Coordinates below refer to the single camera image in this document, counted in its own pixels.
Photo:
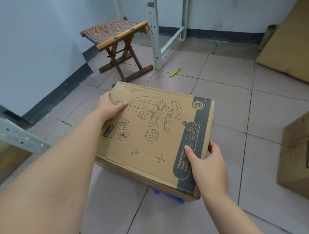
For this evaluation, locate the grey metal shelf frame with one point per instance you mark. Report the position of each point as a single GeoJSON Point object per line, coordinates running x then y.
{"type": "Point", "coordinates": [166, 31]}

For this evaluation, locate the large flat cardboard sheet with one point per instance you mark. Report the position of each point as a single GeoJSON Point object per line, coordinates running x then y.
{"type": "Point", "coordinates": [286, 41]}

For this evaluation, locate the person's right hand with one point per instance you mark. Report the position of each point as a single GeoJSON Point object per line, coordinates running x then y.
{"type": "Point", "coordinates": [209, 172]}

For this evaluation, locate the person's left thumb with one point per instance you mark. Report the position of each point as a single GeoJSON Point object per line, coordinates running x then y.
{"type": "Point", "coordinates": [120, 105]}

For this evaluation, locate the wooden folding stool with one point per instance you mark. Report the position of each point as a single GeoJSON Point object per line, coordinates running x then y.
{"type": "Point", "coordinates": [117, 45]}

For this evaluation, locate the plain cardboard box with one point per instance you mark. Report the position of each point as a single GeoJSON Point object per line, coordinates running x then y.
{"type": "Point", "coordinates": [294, 156]}

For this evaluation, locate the person's right forearm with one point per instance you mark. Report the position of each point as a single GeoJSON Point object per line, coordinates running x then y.
{"type": "Point", "coordinates": [229, 212]}

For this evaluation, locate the person's right thumb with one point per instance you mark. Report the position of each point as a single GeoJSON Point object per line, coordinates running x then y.
{"type": "Point", "coordinates": [192, 155]}

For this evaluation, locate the yellow lighter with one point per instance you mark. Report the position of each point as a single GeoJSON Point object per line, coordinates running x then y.
{"type": "Point", "coordinates": [175, 72]}

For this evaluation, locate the blue plastic object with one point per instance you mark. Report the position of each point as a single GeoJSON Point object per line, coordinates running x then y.
{"type": "Point", "coordinates": [169, 196]}

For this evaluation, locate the person's left forearm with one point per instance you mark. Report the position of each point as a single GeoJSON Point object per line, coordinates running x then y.
{"type": "Point", "coordinates": [49, 172]}

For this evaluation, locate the printed cardboard box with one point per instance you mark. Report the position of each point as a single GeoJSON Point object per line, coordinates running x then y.
{"type": "Point", "coordinates": [154, 137]}

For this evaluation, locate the person's left hand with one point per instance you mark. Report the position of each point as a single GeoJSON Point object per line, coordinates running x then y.
{"type": "Point", "coordinates": [108, 107]}

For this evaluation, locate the perforated grey metal beam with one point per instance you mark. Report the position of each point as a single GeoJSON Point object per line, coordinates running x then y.
{"type": "Point", "coordinates": [20, 136]}

